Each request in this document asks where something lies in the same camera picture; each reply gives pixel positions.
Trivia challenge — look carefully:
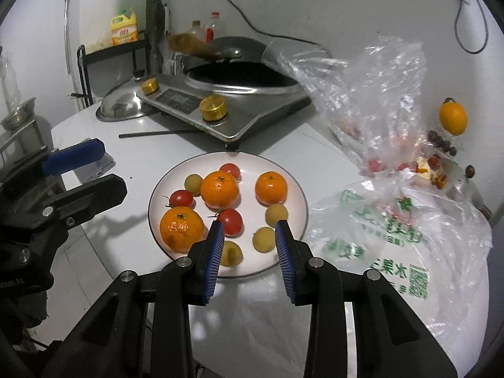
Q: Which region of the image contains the grey vertical pipe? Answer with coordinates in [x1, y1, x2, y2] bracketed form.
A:
[146, 0, 162, 75]

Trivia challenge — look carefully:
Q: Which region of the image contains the printed plastic bag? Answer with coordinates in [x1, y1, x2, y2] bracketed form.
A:
[307, 173, 493, 367]

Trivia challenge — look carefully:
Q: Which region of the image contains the large orange with stem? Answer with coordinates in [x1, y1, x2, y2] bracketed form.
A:
[439, 98, 468, 136]

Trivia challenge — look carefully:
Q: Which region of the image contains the dark wok with wooden handle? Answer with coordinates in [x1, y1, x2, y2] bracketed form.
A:
[169, 31, 268, 64]

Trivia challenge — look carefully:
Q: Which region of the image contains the clear crumpled plastic bag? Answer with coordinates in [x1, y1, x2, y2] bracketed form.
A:
[262, 35, 430, 174]

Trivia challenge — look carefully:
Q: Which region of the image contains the white plate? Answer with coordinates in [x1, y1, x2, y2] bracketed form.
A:
[148, 152, 309, 278]

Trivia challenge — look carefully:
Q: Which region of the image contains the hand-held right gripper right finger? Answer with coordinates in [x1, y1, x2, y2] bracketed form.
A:
[275, 220, 459, 378]

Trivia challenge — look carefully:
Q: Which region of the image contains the steel pot lid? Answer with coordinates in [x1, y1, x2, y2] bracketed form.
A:
[95, 71, 148, 123]

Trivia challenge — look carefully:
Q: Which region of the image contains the grey socket box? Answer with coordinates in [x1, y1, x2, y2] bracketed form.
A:
[77, 153, 117, 184]

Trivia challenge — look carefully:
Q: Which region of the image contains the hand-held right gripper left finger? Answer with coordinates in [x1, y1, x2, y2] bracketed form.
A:
[41, 220, 225, 378]

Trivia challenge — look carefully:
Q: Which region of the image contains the black metal rack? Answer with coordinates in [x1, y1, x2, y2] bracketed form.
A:
[76, 29, 152, 107]

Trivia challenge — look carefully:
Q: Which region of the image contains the black umbrella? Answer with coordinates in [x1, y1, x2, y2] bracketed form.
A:
[157, 0, 172, 75]

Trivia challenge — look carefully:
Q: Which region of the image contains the steel stove with brass knobs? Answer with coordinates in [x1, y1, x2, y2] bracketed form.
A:
[140, 61, 313, 142]

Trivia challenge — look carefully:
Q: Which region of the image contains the small yellow round fruit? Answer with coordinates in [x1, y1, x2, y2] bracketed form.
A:
[184, 174, 203, 195]
[220, 241, 243, 266]
[265, 203, 289, 228]
[252, 226, 276, 253]

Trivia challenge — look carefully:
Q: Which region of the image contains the red-capped bottle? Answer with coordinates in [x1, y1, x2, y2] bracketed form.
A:
[204, 12, 221, 44]

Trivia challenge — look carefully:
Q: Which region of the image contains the steel bowl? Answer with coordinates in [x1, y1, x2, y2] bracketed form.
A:
[1, 98, 37, 130]

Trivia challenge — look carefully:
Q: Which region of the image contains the pile of fruit peels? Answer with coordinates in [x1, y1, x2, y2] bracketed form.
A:
[415, 155, 447, 187]

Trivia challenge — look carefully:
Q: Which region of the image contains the black chopstick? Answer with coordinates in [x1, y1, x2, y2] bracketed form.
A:
[119, 126, 215, 139]

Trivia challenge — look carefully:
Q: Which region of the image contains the black stove cable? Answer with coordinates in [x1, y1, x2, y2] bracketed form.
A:
[196, 0, 319, 46]

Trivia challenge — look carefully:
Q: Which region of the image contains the clear box of dark fruits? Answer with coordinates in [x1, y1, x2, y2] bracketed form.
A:
[427, 128, 459, 157]

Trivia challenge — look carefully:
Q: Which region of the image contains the red cherry tomato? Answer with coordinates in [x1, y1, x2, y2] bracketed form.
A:
[219, 163, 242, 180]
[216, 209, 244, 238]
[169, 190, 195, 209]

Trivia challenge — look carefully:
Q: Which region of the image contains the yellow detergent bottle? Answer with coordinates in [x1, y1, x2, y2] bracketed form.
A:
[110, 7, 139, 47]

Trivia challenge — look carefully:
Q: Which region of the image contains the small orange tangerine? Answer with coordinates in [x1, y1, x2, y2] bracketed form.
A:
[255, 171, 288, 205]
[159, 207, 206, 253]
[201, 170, 240, 210]

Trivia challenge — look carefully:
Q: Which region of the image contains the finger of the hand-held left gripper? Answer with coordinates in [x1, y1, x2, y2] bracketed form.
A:
[0, 139, 106, 194]
[40, 173, 129, 233]

